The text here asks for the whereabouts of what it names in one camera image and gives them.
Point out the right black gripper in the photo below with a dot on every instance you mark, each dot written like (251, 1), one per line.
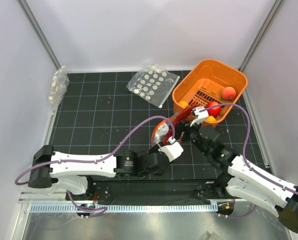
(183, 126)

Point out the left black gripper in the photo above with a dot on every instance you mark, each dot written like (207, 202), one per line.
(155, 149)

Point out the red toy lobster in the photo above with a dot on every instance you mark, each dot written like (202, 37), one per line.
(181, 117)

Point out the red toy apple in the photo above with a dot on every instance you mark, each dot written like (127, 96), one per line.
(215, 111)

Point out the orange zip top bag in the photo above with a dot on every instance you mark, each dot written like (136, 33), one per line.
(159, 133)

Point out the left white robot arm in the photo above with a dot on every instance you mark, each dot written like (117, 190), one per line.
(53, 169)

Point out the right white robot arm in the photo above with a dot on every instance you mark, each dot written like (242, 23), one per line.
(242, 179)

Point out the white dotted zip bag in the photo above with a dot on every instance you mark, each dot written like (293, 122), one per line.
(154, 83)

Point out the yellow toy fruit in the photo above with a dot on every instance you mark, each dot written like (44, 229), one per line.
(211, 119)
(183, 104)

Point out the orange plastic basket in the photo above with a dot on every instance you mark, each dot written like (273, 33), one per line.
(205, 83)

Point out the toy peach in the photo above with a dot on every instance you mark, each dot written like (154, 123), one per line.
(228, 94)

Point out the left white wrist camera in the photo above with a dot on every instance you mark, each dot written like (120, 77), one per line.
(172, 151)

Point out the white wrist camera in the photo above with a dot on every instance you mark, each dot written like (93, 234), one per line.
(172, 151)
(200, 114)

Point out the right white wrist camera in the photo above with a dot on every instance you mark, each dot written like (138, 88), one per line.
(200, 114)

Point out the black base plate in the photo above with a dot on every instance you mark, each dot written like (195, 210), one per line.
(152, 192)

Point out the slotted cable duct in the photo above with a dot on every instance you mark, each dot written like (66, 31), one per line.
(70, 208)

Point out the clear bag at wall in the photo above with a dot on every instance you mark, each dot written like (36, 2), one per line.
(59, 85)

